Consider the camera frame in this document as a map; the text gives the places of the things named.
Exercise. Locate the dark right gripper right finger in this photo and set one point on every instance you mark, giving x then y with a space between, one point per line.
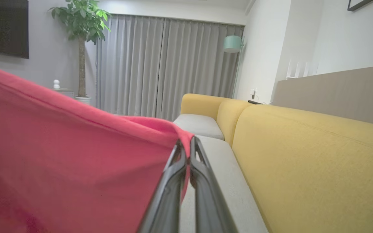
209 200

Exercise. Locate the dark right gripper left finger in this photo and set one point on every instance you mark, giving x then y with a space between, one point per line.
170 194

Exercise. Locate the red white jersey shirt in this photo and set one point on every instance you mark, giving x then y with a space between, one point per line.
60 161

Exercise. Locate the medium grey sofa seat cushion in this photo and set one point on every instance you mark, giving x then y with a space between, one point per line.
235 181

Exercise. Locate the small grey sofa seat cushion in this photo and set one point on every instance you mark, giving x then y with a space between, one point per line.
199 124

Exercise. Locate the yellow and grey sofa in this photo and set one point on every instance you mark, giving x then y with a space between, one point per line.
319 168

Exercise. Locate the grey pleated curtain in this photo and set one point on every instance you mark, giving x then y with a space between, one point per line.
160 68

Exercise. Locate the white ribbed plant pot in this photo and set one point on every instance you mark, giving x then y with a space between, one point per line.
83 99

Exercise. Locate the mint and grey TV cabinet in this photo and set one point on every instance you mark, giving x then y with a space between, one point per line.
65 93

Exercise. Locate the small white figurine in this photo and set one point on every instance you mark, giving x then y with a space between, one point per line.
56 84

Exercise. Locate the mint green lamp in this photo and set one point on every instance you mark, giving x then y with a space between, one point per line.
232 43

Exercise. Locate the green leafy potted tree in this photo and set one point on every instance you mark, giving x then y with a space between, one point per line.
81 19

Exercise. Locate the black flat television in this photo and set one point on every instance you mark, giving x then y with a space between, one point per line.
2 29

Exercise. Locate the dark picture frame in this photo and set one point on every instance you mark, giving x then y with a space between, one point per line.
356 4

